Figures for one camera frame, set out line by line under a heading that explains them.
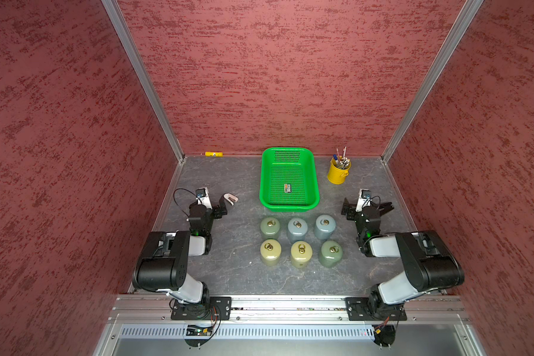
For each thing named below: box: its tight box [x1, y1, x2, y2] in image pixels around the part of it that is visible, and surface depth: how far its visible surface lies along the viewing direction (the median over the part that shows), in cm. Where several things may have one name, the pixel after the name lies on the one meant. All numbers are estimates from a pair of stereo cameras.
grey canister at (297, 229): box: [287, 217, 309, 242], surface depth 87 cm
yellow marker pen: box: [204, 151, 224, 158], surface depth 124 cm
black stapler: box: [378, 201, 395, 217], surface depth 101 cm
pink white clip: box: [222, 192, 239, 207], surface depth 103 cm
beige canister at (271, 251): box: [259, 238, 282, 268], surface depth 81 cm
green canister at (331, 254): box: [319, 240, 344, 268], surface depth 81 cm
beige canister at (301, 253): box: [289, 240, 313, 269], surface depth 81 cm
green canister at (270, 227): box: [260, 216, 281, 240], surface depth 87 cm
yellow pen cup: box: [327, 155, 352, 185], surface depth 109 cm
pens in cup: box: [333, 145, 351, 170], surface depth 109 cm
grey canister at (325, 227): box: [314, 214, 337, 241], surface depth 88 cm
